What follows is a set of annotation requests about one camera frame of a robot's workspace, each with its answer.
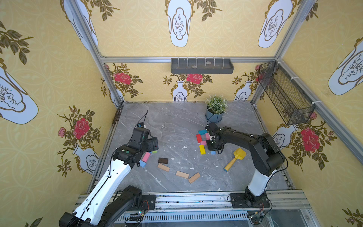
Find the yellow block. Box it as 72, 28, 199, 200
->
199, 145, 206, 155

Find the red block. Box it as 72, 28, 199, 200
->
196, 134, 202, 143

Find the dark brown block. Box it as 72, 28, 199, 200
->
158, 158, 168, 164

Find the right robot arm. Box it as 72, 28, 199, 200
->
205, 123, 286, 203

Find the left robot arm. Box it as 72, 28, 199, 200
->
59, 123, 158, 227

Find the light blue block left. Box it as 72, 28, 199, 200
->
139, 160, 146, 168

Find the wooden block left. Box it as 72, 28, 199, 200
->
157, 163, 170, 172

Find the wooden block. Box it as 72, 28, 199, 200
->
157, 163, 170, 172
176, 171, 189, 179
188, 173, 201, 183

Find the potted green plant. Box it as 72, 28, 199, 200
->
206, 95, 227, 123

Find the wooden block right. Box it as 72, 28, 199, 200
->
188, 173, 201, 183

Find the wooden block middle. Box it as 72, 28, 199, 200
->
176, 171, 189, 179

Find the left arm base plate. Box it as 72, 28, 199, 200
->
136, 194, 156, 211

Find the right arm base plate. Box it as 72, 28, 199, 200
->
227, 193, 271, 210

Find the circuit board with wires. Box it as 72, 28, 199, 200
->
125, 211, 145, 225

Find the grey wall shelf tray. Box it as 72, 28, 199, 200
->
171, 57, 234, 74

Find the black wire mesh basket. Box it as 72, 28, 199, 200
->
258, 61, 315, 125

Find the aluminium rail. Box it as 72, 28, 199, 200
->
76, 189, 321, 227

